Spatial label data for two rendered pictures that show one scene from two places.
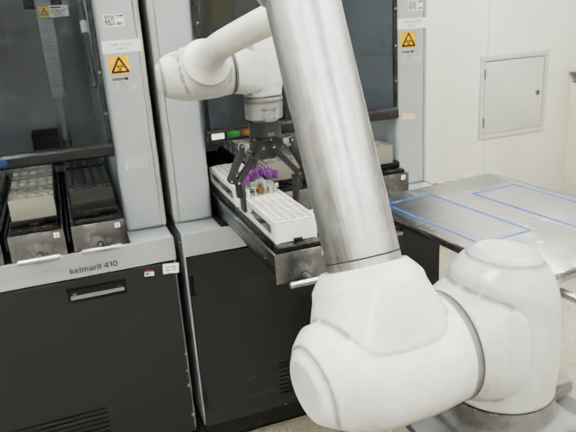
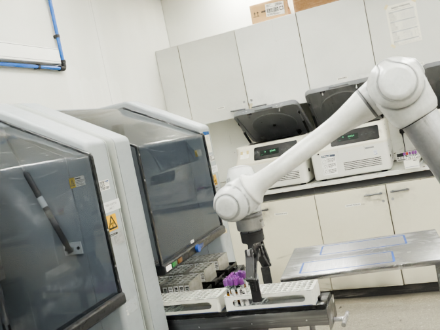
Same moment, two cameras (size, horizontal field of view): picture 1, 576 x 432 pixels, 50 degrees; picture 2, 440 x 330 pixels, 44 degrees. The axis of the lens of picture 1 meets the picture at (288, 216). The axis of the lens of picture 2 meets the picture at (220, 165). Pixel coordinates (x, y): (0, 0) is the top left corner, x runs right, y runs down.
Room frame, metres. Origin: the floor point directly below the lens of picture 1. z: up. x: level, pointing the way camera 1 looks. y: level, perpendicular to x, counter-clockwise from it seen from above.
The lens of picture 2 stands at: (0.38, 1.39, 1.38)
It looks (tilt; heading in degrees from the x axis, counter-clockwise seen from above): 3 degrees down; 310
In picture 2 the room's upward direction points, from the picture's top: 11 degrees counter-clockwise
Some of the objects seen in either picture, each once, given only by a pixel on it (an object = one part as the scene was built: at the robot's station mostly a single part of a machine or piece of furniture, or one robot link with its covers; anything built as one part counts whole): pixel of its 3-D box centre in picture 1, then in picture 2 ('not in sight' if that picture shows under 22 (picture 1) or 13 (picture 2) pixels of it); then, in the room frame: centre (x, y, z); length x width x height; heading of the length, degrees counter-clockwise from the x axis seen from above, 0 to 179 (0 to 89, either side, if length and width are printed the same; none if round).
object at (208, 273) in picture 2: not in sight; (208, 273); (1.86, -0.14, 0.85); 0.12 x 0.02 x 0.06; 109
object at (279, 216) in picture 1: (274, 214); (272, 297); (1.43, 0.03, 0.83); 0.30 x 0.10 x 0.06; 19
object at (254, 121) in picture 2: not in sight; (277, 144); (2.82, -2.24, 1.22); 0.62 x 0.56 x 0.64; 107
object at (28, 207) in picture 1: (33, 207); not in sight; (1.58, 0.67, 0.85); 0.12 x 0.02 x 0.06; 110
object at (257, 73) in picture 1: (255, 61); (242, 189); (1.45, 0.05, 1.20); 0.13 x 0.11 x 0.16; 114
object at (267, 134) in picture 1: (266, 139); (253, 243); (1.46, 0.04, 1.02); 0.08 x 0.07 x 0.09; 109
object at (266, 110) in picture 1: (263, 108); (249, 221); (1.46, 0.04, 1.09); 0.09 x 0.09 x 0.06
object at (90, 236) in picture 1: (91, 201); not in sight; (1.85, 0.60, 0.78); 0.73 x 0.14 x 0.09; 19
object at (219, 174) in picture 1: (238, 184); (184, 304); (1.73, 0.14, 0.83); 0.30 x 0.10 x 0.06; 19
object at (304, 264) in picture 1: (259, 219); (236, 315); (1.56, 0.08, 0.78); 0.73 x 0.14 x 0.09; 19
